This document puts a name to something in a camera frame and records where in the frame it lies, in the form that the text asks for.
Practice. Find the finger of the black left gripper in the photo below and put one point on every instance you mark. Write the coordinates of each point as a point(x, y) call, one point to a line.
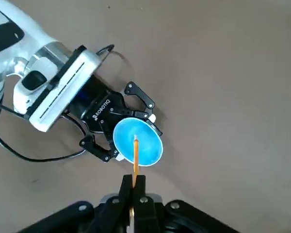
point(104, 155)
point(149, 104)

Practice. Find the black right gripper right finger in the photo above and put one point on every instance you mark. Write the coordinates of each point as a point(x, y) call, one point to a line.
point(145, 213)

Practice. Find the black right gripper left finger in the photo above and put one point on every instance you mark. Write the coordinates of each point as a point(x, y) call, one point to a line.
point(63, 218)

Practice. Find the orange brush white bristles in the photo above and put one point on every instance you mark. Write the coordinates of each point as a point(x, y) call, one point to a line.
point(136, 155)

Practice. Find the blue cup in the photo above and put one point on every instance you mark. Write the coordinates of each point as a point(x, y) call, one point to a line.
point(140, 140)

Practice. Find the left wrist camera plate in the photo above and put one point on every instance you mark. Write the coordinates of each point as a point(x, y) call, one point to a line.
point(68, 85)

